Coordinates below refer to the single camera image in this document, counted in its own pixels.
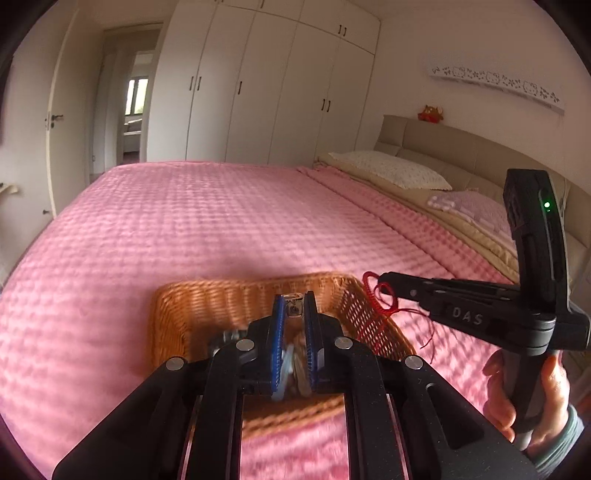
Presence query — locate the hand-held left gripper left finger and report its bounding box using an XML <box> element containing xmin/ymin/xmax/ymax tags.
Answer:
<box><xmin>52</xmin><ymin>295</ymin><xmax>287</xmax><ymax>480</ymax></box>

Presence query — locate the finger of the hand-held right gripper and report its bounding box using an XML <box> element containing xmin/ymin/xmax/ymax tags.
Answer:
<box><xmin>409</xmin><ymin>294</ymin><xmax>441</xmax><ymax>317</ymax></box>
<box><xmin>379</xmin><ymin>272</ymin><xmax>522</xmax><ymax>301</ymax></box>

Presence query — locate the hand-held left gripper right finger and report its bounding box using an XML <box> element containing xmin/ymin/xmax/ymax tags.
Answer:
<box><xmin>302</xmin><ymin>291</ymin><xmax>539</xmax><ymax>480</ymax></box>

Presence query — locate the translucent blue hair clip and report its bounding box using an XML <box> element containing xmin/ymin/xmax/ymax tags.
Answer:
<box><xmin>271</xmin><ymin>345</ymin><xmax>295</xmax><ymax>403</ymax></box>

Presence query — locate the red string bracelet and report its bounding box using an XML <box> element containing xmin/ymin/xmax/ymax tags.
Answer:
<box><xmin>362</xmin><ymin>271</ymin><xmax>437</xmax><ymax>352</ymax></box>

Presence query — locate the brown wicker basket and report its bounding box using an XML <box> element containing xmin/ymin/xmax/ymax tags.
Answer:
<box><xmin>150</xmin><ymin>272</ymin><xmax>416</xmax><ymax>439</ymax></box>

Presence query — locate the person's right forearm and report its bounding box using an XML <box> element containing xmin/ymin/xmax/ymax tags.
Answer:
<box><xmin>526</xmin><ymin>404</ymin><xmax>589</xmax><ymax>472</ymax></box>

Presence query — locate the person's right hand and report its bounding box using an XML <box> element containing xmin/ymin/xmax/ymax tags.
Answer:
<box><xmin>482</xmin><ymin>351</ymin><xmax>571</xmax><ymax>457</ymax></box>

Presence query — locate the beige quilt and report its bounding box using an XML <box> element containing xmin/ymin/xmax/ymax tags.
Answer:
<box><xmin>314</xmin><ymin>154</ymin><xmax>522</xmax><ymax>282</ymax></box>

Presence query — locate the pink pillow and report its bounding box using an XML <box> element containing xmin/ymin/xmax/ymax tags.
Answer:
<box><xmin>427</xmin><ymin>190</ymin><xmax>518</xmax><ymax>236</ymax></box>

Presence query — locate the white floral pillow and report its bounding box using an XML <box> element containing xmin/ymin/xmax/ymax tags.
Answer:
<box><xmin>330</xmin><ymin>151</ymin><xmax>453</xmax><ymax>191</ymax></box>

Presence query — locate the beige bed headboard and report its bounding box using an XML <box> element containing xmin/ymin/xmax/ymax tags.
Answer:
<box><xmin>374</xmin><ymin>114</ymin><xmax>587</xmax><ymax>287</ymax></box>

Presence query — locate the pink plush blanket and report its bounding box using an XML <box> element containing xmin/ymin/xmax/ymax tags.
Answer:
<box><xmin>0</xmin><ymin>161</ymin><xmax>573</xmax><ymax>480</ymax></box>

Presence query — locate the white wardrobe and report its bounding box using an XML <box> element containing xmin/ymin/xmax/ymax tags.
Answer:
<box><xmin>148</xmin><ymin>0</ymin><xmax>382</xmax><ymax>167</ymax></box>

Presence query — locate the hallway window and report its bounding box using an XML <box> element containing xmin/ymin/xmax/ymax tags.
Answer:
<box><xmin>127</xmin><ymin>78</ymin><xmax>148</xmax><ymax>114</ymax></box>

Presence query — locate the white door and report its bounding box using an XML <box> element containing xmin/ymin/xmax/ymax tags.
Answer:
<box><xmin>46</xmin><ymin>9</ymin><xmax>93</xmax><ymax>217</ymax></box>

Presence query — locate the white wall shelf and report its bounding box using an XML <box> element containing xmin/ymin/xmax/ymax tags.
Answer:
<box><xmin>428</xmin><ymin>65</ymin><xmax>566</xmax><ymax>112</ymax></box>

